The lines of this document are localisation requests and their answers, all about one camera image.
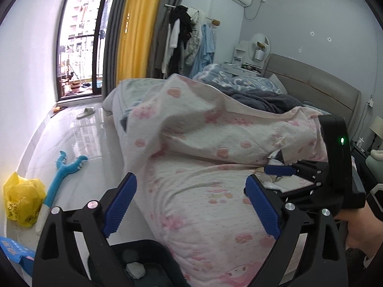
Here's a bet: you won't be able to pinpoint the dark green trash bin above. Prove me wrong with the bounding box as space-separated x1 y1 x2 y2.
86 238 190 287

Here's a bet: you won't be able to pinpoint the person's right hand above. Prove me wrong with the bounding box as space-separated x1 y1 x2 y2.
334 203 382 259

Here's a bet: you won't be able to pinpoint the crumpled tissue in bin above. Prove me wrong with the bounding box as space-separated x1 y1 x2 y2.
125 262 146 279

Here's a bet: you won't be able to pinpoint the blue plush toy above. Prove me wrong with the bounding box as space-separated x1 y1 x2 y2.
35 150 88 235

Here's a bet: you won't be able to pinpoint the bedside lamp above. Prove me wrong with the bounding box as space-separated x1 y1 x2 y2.
367 116 383 152

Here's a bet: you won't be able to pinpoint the grey bed headboard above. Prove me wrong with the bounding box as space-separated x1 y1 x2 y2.
262 54 361 133

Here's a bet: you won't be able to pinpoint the yellow plastic bag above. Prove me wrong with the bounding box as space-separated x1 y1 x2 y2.
3 172 46 227

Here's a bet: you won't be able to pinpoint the pink floral bed quilt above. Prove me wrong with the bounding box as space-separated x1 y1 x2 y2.
102 75 327 286

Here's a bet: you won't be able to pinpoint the blue snack bag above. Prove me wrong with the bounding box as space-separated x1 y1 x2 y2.
0 237 36 277

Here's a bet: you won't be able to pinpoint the beige slipper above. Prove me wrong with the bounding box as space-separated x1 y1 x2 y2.
77 107 95 120

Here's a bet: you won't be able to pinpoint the white vanity shelf with mirror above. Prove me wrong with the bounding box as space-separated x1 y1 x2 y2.
221 33 271 77

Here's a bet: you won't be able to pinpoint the blue patterned blanket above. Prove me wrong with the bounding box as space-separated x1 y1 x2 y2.
192 64 284 95

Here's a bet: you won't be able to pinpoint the hanging clothes on rack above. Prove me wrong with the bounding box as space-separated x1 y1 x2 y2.
147 3 221 78

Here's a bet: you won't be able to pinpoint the yellow curtain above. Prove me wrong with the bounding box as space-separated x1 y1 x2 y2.
116 0 160 84

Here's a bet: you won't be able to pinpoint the grey curtain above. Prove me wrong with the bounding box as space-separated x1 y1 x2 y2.
101 0 182 97

